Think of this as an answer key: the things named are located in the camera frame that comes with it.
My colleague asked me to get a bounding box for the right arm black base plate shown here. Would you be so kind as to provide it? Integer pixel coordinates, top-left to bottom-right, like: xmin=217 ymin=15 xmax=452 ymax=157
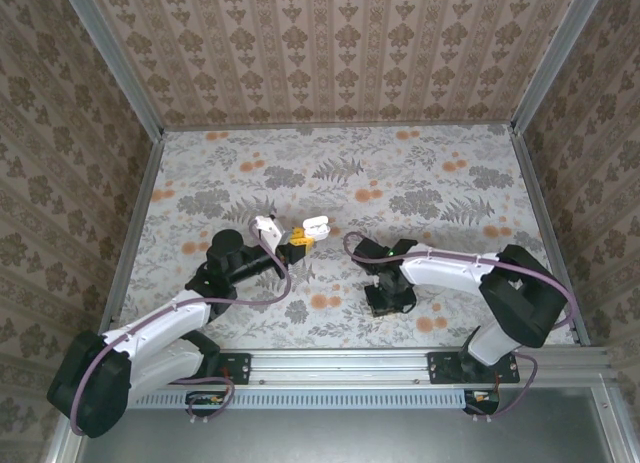
xmin=427 ymin=351 xmax=521 ymax=385

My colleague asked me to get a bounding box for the black controller box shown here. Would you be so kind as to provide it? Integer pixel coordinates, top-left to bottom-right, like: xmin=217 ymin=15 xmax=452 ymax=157
xmin=185 ymin=390 xmax=235 ymax=417

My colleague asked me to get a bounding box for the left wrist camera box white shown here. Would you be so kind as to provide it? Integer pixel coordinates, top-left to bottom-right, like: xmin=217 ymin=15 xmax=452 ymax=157
xmin=253 ymin=214 xmax=288 ymax=255

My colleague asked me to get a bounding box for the aluminium frame post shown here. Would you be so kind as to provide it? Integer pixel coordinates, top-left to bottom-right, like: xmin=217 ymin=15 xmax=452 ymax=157
xmin=58 ymin=0 xmax=166 ymax=140
xmin=510 ymin=0 xmax=611 ymax=134

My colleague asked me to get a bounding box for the grey slotted cable duct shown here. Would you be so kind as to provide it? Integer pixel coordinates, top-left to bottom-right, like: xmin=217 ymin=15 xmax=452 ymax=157
xmin=130 ymin=388 xmax=466 ymax=409

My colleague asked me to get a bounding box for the aluminium table edge rail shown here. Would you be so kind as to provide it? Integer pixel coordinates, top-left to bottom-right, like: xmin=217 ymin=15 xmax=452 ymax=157
xmin=97 ymin=132 xmax=166 ymax=337
xmin=509 ymin=130 xmax=591 ymax=347

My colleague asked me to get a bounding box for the white earbud charging case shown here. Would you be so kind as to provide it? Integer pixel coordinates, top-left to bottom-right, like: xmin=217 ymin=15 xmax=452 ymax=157
xmin=301 ymin=216 xmax=330 ymax=241

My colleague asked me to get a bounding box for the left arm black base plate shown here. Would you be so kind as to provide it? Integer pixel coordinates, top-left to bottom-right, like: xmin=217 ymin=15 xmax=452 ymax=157
xmin=162 ymin=351 xmax=252 ymax=386

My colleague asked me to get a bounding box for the long aluminium mounting rail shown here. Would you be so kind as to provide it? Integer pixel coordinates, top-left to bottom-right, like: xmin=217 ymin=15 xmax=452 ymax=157
xmin=127 ymin=347 xmax=614 ymax=387

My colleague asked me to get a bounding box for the grey metal sheet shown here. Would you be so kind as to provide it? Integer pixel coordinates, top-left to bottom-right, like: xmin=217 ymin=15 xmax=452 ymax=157
xmin=79 ymin=407 xmax=616 ymax=463

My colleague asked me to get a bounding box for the floral patterned table cover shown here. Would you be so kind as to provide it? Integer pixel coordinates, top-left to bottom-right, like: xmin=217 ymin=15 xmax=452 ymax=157
xmin=102 ymin=124 xmax=576 ymax=349

